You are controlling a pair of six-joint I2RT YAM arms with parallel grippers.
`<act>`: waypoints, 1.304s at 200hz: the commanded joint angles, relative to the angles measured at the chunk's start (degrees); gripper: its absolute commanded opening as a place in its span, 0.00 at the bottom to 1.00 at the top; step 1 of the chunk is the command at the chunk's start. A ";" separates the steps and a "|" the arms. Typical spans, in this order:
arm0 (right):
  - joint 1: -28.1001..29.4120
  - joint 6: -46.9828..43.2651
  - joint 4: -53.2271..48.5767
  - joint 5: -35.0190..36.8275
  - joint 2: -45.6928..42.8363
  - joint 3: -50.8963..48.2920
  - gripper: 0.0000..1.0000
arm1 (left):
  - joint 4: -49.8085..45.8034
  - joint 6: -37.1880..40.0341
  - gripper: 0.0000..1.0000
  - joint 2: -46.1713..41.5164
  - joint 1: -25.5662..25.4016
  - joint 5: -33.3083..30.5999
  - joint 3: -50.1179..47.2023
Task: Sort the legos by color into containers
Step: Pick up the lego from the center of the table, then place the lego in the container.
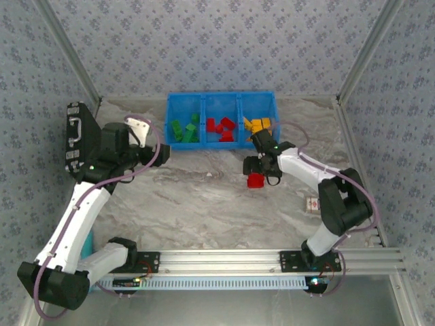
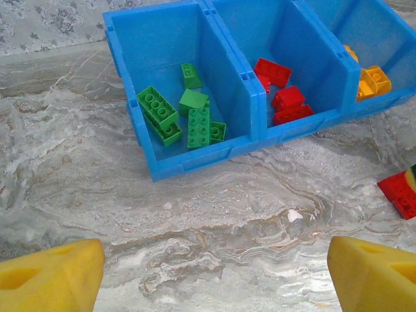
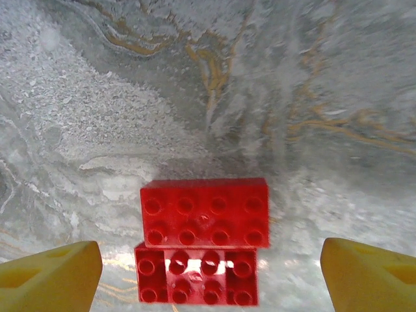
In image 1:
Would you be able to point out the aluminium side rail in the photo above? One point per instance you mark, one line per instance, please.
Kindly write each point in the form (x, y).
(355, 153)

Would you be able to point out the small green lego brick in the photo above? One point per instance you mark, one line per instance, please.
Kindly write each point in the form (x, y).
(195, 118)

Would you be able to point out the long orange lego brick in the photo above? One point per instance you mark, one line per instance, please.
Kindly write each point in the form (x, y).
(249, 124)

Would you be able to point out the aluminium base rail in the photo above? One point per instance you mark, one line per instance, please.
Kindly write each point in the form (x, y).
(221, 259)

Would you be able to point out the small printed card box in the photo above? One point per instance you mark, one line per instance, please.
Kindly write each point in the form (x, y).
(312, 204)

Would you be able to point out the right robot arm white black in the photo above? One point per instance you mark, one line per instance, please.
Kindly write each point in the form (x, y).
(306, 166)

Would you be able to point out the teal foam cylinder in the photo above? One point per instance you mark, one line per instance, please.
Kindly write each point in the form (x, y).
(89, 244)

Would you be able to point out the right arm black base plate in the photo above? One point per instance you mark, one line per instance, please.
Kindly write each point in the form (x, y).
(289, 261)

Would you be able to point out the grey metal panel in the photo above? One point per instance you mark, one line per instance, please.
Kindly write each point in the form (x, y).
(221, 309)

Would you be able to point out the blue three-compartment plastic bin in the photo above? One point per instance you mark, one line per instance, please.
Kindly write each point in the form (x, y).
(221, 105)

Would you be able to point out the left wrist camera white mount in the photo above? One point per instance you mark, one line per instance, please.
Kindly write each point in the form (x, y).
(141, 127)

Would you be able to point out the long green lego brick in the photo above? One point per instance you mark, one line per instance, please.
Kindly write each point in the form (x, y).
(176, 129)

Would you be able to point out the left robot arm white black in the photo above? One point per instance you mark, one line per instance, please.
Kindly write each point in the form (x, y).
(74, 220)

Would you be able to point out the aluminium frame post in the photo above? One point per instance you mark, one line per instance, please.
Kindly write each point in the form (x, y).
(368, 47)
(68, 47)

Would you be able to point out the long red lego brick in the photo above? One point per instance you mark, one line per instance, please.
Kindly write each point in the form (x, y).
(227, 123)
(210, 125)

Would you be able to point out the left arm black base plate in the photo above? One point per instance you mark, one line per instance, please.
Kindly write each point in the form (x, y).
(149, 261)

